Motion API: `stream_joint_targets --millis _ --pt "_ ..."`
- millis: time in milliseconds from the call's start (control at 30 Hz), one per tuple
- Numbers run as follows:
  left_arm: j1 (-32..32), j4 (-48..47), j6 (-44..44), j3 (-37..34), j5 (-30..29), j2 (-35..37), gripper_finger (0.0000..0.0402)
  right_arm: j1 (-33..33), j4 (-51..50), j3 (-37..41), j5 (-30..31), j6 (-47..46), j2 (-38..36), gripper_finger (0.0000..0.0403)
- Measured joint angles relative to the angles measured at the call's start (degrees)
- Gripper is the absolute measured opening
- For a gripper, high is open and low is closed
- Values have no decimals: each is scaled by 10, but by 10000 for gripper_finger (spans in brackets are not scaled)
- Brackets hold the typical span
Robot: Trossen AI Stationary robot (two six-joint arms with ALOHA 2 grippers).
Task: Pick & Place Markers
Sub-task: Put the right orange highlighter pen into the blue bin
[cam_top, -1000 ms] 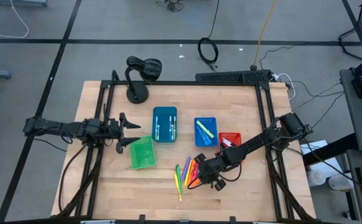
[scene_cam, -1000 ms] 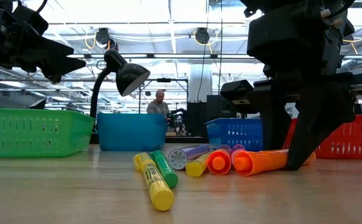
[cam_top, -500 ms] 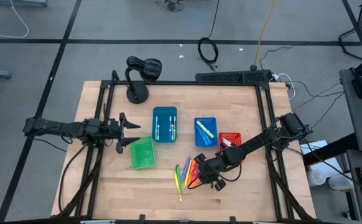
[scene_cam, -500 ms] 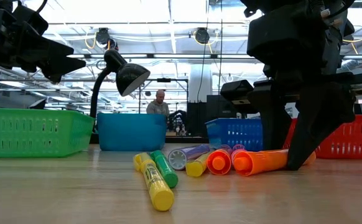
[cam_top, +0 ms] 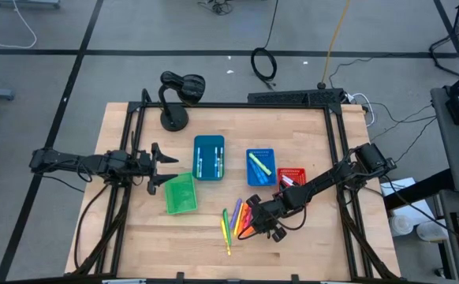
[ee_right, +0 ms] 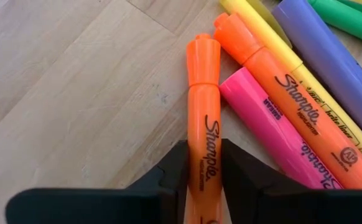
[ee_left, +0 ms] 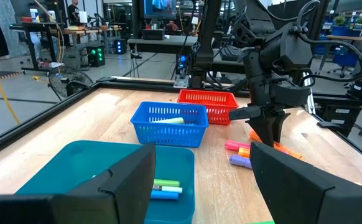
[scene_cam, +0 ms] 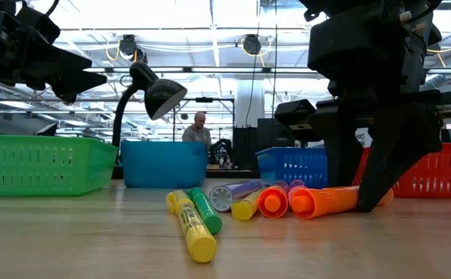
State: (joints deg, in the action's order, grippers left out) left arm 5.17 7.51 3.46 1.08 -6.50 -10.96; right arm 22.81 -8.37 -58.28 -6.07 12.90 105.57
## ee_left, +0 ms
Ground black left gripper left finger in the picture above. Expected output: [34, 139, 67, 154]
[0, 142, 156, 224]

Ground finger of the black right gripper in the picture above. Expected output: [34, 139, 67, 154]
[275, 112, 292, 145]
[247, 115, 278, 147]

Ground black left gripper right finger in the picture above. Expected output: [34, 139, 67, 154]
[249, 141, 362, 224]

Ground pink highlighter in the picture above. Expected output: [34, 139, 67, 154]
[224, 139, 251, 151]

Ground purple highlighter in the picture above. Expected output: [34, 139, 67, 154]
[228, 154, 253, 170]

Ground blue barrel marker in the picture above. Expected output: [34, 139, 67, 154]
[150, 190, 180, 200]

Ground green barrel marker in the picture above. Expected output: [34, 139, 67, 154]
[153, 179, 181, 188]

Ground light green highlighter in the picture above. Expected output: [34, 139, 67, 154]
[151, 116, 185, 125]

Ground brown cap white marker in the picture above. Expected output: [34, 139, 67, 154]
[152, 185, 183, 194]

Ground grey keyboard desk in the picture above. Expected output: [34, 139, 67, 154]
[211, 57, 247, 74]

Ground black backlit keyboard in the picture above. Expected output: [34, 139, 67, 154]
[220, 45, 247, 62]

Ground red plastic basket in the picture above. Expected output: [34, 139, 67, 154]
[177, 89, 239, 126]

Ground teal plastic bin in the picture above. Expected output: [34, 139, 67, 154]
[15, 139, 196, 224]

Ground black equipment box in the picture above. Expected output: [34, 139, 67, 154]
[313, 95, 362, 138]

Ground blue plastic basket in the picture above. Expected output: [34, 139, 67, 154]
[130, 101, 210, 148]

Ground wooden plant table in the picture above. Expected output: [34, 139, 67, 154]
[325, 34, 362, 44]

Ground person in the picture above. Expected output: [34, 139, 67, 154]
[165, 20, 180, 32]
[67, 0, 81, 27]

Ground black box white labels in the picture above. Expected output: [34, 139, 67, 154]
[142, 29, 165, 40]

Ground black floor fan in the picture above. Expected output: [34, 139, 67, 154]
[47, 65, 94, 101]

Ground monitor with blue screen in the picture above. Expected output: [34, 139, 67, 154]
[143, 0, 177, 18]

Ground black striped floor mat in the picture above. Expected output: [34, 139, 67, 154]
[0, 70, 23, 84]

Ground black computer blue lights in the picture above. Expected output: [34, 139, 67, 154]
[114, 39, 128, 55]

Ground black computer green lights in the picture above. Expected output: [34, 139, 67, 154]
[86, 45, 106, 68]

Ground wooden work table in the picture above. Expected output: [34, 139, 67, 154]
[49, 26, 123, 52]

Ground black standing desk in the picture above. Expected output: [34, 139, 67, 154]
[9, 21, 67, 73]

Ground silver arm base bracket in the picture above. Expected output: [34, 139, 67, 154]
[174, 76, 190, 90]

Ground black aluminium table frame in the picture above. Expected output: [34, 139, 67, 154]
[0, 76, 362, 169]

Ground yellow hanging cable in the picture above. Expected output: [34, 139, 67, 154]
[0, 42, 22, 126]

